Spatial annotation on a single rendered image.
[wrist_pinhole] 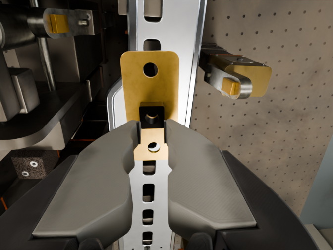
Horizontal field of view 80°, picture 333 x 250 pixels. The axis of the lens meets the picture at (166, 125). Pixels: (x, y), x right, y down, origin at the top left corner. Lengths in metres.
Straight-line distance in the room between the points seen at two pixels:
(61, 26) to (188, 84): 0.24
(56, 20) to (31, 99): 0.11
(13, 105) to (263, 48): 0.72
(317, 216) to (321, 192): 0.43
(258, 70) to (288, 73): 0.48
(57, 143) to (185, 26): 0.31
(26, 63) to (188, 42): 0.32
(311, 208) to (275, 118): 2.14
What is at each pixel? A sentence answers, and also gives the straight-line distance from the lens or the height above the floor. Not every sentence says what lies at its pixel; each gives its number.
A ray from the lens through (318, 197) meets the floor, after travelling 2.88.
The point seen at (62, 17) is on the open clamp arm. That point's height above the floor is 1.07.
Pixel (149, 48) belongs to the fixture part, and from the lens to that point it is 0.53.
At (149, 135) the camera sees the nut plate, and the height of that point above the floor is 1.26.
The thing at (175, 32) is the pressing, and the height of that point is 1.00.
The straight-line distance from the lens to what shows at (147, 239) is 0.78.
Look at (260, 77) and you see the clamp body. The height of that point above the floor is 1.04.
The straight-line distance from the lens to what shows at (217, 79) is 0.40.
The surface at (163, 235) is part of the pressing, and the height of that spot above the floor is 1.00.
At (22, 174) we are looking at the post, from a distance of 0.45.
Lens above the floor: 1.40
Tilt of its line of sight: 61 degrees down
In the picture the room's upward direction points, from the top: 170 degrees clockwise
